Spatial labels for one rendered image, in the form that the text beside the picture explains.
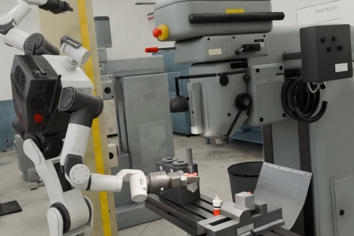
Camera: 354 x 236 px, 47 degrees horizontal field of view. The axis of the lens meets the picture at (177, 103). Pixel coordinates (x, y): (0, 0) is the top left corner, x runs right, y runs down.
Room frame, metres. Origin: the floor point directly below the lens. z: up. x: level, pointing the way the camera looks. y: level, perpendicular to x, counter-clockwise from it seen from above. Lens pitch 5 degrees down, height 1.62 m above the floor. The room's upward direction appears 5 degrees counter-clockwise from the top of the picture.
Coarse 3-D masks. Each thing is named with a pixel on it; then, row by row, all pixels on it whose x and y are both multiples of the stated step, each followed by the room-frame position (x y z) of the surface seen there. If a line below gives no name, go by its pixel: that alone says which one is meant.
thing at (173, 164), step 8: (168, 160) 2.08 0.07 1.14; (176, 160) 2.07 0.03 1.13; (184, 160) 2.04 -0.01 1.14; (160, 168) 2.07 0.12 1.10; (168, 168) 2.01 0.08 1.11; (176, 168) 1.95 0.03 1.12; (184, 168) 1.96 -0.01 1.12; (168, 192) 2.03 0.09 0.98; (176, 192) 1.96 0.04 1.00; (184, 192) 1.95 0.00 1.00; (192, 192) 1.98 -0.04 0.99; (176, 200) 1.97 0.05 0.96; (184, 200) 1.95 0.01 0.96; (192, 200) 1.97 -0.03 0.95
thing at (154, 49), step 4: (148, 48) 1.66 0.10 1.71; (152, 48) 1.67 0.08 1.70; (156, 48) 1.68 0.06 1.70; (160, 48) 1.69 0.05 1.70; (164, 48) 1.70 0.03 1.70; (168, 48) 1.71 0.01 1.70; (172, 48) 1.72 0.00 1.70; (148, 52) 1.67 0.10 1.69; (152, 52) 1.68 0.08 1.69; (156, 52) 1.69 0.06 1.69
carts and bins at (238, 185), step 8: (232, 168) 3.78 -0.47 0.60; (240, 168) 3.84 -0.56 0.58; (248, 168) 3.86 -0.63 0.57; (256, 168) 3.84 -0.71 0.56; (232, 176) 3.53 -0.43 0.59; (240, 176) 3.45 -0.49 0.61; (248, 176) 3.41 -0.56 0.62; (256, 176) 3.40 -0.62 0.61; (232, 184) 3.56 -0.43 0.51; (240, 184) 3.47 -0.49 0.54; (248, 184) 3.42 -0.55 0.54; (256, 184) 3.41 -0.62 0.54; (232, 192) 3.58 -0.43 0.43; (240, 192) 3.48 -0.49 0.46; (232, 200) 3.65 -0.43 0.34
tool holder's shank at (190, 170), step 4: (188, 148) 1.68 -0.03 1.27; (188, 152) 1.67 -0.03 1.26; (188, 156) 1.67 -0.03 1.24; (188, 160) 1.67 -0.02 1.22; (192, 160) 1.68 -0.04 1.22; (188, 164) 1.68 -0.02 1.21; (192, 164) 1.68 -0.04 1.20; (188, 168) 1.68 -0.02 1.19; (192, 168) 1.67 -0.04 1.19; (192, 172) 1.67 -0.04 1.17
